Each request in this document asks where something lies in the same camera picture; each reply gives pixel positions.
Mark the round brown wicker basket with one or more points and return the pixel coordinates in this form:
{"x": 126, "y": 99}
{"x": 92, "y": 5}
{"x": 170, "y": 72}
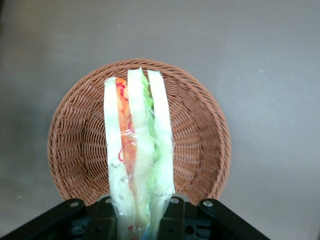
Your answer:
{"x": 200, "y": 140}

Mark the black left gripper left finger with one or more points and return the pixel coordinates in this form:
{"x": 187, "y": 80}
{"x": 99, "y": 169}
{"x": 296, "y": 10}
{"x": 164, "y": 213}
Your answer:
{"x": 62, "y": 220}

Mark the triangle sandwich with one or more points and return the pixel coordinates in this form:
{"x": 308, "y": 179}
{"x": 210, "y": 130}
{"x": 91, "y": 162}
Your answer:
{"x": 140, "y": 140}

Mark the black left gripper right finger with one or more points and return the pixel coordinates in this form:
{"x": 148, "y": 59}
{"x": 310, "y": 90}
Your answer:
{"x": 215, "y": 220}

